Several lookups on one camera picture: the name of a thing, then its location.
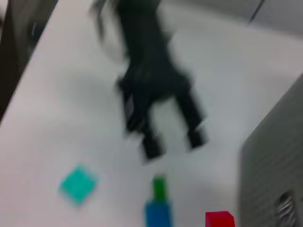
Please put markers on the teal flat toy plate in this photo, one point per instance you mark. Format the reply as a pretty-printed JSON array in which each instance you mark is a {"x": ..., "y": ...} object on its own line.
[{"x": 78, "y": 184}]

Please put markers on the dark red long brick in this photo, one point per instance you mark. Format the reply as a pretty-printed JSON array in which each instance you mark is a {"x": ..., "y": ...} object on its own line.
[{"x": 219, "y": 220}]

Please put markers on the blue toy brick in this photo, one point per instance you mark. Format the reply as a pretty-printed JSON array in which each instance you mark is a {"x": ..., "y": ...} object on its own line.
[{"x": 157, "y": 212}]

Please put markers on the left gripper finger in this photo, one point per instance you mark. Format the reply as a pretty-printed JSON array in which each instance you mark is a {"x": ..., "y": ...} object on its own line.
[{"x": 194, "y": 118}]

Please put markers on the green toy brick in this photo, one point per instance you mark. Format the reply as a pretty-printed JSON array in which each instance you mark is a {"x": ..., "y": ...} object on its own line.
[{"x": 159, "y": 186}]

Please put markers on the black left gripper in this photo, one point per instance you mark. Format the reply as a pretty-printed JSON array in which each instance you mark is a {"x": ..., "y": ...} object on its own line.
[{"x": 146, "y": 59}]

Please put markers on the grey perforated storage bin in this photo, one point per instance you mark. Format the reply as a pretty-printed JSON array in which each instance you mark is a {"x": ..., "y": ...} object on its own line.
[{"x": 272, "y": 153}]

